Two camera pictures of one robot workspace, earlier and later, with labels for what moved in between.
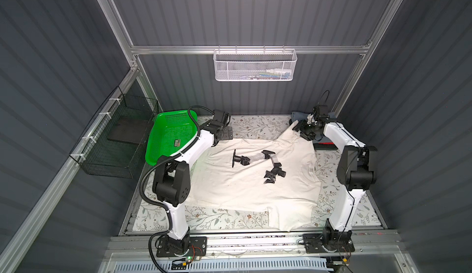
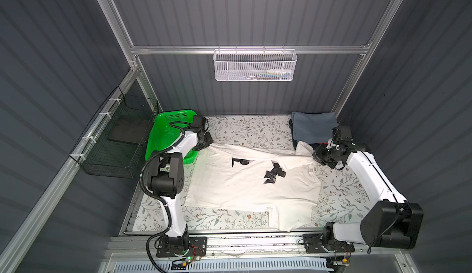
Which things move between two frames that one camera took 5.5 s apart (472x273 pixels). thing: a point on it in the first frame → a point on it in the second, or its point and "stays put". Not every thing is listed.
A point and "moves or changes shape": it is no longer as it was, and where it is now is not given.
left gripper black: [227, 133] → [208, 140]
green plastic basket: [168, 132] stays put
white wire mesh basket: [252, 65] stays put
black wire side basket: [112, 145] stays put
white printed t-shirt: [278, 176] moves or changes shape
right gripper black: [300, 127] → [317, 154]
